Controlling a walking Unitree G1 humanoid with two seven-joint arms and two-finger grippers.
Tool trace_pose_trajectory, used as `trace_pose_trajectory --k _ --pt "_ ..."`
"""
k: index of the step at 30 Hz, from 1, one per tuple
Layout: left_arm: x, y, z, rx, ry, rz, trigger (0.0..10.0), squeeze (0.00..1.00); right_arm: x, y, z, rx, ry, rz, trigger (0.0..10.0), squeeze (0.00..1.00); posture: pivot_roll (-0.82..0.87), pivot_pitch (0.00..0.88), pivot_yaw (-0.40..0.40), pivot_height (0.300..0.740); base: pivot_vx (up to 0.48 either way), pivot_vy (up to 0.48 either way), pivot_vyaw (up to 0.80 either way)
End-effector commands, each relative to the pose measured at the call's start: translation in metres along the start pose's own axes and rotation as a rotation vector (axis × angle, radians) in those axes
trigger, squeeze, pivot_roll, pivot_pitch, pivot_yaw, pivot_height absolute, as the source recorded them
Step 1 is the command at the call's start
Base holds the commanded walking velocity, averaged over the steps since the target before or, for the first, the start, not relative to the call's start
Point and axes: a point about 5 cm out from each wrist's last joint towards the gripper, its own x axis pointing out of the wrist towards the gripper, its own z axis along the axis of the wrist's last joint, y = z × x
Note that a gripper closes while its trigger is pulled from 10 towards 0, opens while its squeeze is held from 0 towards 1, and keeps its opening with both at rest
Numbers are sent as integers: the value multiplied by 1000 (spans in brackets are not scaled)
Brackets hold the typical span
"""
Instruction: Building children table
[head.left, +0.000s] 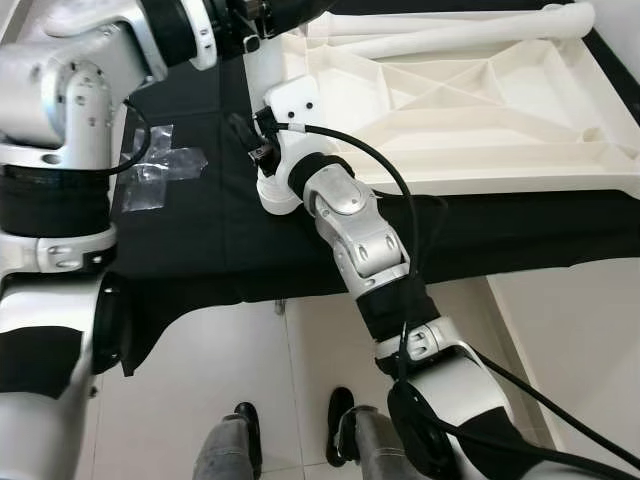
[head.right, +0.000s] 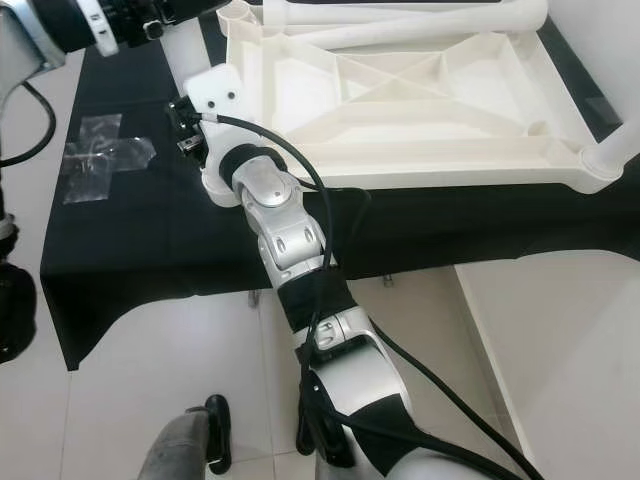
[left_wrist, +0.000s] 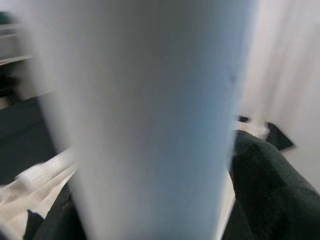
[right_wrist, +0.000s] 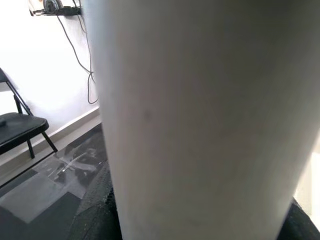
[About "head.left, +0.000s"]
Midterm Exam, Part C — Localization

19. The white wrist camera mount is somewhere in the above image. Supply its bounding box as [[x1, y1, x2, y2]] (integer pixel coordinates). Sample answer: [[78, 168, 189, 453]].
[[262, 78, 321, 181], [180, 0, 221, 73]]

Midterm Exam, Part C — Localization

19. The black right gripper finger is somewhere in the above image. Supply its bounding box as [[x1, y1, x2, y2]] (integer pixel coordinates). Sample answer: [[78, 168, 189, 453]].
[[228, 112, 263, 153]]

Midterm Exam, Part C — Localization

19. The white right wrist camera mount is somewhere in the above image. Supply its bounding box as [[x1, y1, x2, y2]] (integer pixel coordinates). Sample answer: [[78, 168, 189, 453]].
[[262, 78, 321, 181]]

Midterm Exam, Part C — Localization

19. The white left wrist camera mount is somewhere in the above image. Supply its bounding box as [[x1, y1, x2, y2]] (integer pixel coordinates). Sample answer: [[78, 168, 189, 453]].
[[180, 0, 221, 73]]

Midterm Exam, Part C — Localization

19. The black tablecloth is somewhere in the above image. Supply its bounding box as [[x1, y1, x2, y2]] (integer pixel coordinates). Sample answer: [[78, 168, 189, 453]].
[[100, 0, 640, 376]]

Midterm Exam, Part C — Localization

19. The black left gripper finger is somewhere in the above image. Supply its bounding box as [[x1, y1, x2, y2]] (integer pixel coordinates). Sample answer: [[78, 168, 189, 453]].
[[270, 0, 339, 29]]

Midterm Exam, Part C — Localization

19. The white plastic table top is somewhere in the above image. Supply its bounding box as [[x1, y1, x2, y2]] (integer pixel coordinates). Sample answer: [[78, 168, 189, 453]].
[[243, 8, 640, 217]]

